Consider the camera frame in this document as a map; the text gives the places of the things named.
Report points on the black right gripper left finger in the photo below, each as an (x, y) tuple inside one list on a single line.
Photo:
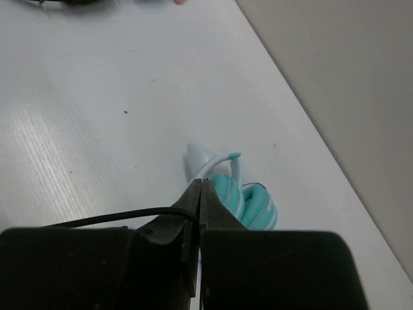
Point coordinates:
[(152, 267)]

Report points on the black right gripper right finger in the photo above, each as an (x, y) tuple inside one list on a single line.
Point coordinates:
[(246, 269)]

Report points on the black wired headphones taped band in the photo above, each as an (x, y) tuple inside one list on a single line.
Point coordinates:
[(128, 215)]

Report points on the teal white folded headphones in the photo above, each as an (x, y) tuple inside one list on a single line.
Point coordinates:
[(250, 203)]

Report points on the black headset with microphone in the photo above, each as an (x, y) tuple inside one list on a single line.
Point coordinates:
[(70, 3)]

